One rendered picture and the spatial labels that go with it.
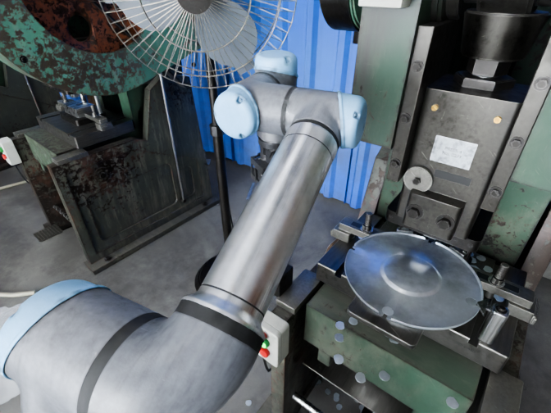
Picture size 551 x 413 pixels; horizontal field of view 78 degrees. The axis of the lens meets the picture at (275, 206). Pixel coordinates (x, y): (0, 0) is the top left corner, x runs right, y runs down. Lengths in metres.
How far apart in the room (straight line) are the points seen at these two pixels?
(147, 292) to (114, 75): 1.03
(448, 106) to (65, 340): 0.65
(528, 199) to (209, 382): 0.86
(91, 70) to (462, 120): 1.32
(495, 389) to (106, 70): 1.59
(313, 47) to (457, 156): 1.59
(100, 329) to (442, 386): 0.69
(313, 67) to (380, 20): 1.57
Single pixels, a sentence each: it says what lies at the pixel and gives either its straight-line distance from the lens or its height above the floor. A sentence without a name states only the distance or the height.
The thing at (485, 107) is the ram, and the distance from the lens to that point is 0.68.
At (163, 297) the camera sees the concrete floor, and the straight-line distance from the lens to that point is 1.85.
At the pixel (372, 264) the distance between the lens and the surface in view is 0.83.
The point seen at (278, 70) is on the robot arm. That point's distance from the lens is 0.60.
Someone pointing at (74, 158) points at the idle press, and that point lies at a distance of 1.85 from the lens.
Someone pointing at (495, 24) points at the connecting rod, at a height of 1.27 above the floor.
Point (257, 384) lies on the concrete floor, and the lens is 1.52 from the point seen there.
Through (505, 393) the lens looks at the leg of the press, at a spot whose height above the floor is 0.64.
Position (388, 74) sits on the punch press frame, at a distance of 0.67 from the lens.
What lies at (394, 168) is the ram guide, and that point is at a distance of 0.72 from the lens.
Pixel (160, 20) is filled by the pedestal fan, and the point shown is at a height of 1.22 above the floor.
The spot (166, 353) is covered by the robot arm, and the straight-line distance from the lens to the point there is 0.33.
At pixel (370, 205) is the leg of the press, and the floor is 0.69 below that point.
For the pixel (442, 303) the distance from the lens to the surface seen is 0.80.
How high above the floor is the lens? 1.34
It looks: 34 degrees down
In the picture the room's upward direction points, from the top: straight up
